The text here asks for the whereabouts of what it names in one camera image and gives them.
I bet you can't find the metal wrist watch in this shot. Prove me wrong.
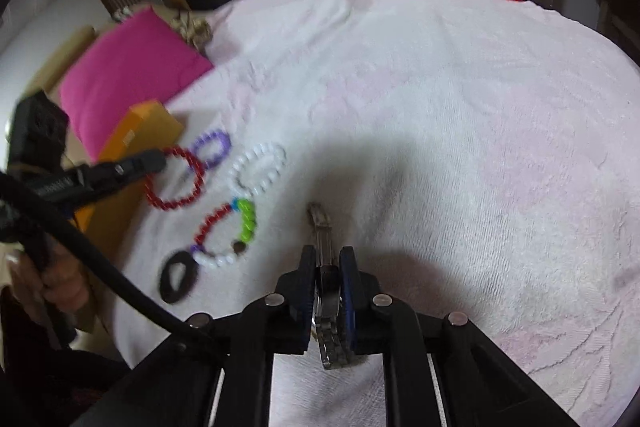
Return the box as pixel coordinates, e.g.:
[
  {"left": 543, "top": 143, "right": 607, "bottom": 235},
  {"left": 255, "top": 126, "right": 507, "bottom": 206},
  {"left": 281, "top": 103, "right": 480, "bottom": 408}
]
[{"left": 307, "top": 202, "right": 352, "bottom": 369}]

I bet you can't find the multicolour bead bracelet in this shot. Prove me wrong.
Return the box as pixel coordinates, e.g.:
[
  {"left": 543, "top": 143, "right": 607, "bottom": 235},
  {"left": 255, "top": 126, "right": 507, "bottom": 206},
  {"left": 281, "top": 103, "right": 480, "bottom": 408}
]
[{"left": 188, "top": 197, "right": 258, "bottom": 270}]

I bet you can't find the red bead bracelet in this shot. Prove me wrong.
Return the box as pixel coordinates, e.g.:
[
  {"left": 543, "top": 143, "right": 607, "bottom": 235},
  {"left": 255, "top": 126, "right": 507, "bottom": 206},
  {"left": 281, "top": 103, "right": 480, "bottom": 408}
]
[{"left": 143, "top": 145, "right": 207, "bottom": 212}]

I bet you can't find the black hair scrunchie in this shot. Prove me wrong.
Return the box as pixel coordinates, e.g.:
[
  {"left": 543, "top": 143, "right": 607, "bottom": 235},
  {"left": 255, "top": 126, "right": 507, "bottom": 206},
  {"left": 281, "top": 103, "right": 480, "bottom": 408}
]
[{"left": 158, "top": 251, "right": 198, "bottom": 305}]

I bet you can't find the white bead bracelet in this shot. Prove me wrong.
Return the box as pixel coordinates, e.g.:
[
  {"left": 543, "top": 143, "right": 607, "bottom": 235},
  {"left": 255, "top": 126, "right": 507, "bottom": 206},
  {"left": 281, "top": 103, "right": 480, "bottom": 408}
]
[{"left": 226, "top": 141, "right": 289, "bottom": 198}]

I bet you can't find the purple bead bracelet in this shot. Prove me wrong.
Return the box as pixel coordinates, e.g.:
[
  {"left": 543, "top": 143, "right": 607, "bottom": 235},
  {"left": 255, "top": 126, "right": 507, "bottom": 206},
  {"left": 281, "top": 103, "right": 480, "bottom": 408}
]
[{"left": 190, "top": 128, "right": 234, "bottom": 170}]

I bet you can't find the person's left hand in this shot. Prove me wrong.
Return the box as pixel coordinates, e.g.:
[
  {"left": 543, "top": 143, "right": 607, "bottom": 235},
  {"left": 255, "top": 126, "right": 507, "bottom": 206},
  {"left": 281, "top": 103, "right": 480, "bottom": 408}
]
[{"left": 8, "top": 236, "right": 90, "bottom": 324}]

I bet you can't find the orange cardboard box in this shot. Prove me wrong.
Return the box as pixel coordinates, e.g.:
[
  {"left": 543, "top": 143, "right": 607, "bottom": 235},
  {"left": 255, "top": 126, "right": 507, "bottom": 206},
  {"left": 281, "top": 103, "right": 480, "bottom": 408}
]
[{"left": 75, "top": 101, "right": 183, "bottom": 262}]

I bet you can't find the magenta pillow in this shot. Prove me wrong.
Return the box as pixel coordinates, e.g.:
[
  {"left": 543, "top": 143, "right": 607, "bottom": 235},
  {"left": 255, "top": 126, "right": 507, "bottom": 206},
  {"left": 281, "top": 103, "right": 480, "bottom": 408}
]
[{"left": 60, "top": 8, "right": 214, "bottom": 160}]

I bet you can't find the patterned beige cloth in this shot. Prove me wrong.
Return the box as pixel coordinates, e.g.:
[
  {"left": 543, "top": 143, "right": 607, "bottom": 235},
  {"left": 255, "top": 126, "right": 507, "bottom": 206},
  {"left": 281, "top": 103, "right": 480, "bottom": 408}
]
[{"left": 169, "top": 10, "right": 213, "bottom": 54}]

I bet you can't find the black cable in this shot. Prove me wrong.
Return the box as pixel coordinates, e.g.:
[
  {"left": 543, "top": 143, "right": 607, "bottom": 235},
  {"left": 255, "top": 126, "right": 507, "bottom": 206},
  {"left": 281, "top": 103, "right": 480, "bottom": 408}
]
[{"left": 0, "top": 171, "right": 196, "bottom": 343}]

